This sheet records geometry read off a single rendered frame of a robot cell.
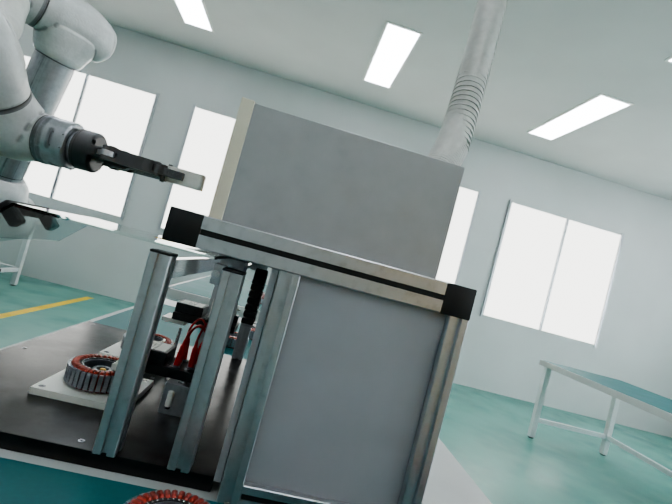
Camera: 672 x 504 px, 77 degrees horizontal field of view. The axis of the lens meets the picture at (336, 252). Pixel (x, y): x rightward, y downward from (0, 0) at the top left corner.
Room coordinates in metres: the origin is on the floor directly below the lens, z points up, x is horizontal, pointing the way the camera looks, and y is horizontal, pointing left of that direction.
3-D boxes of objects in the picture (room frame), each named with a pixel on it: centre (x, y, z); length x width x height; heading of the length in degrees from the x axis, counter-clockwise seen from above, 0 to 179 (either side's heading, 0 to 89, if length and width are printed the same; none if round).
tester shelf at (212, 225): (0.92, 0.04, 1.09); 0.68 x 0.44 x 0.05; 6
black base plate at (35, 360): (0.89, 0.35, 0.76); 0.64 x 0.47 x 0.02; 6
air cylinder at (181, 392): (0.78, 0.21, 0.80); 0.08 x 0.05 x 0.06; 6
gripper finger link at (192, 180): (0.80, 0.32, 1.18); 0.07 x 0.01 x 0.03; 96
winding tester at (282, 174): (0.91, 0.04, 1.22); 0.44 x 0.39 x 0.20; 6
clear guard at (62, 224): (0.68, 0.33, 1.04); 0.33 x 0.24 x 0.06; 96
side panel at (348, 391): (0.60, -0.07, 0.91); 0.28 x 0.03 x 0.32; 96
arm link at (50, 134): (0.78, 0.55, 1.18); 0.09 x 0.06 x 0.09; 6
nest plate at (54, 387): (0.77, 0.35, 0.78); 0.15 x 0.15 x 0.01; 6
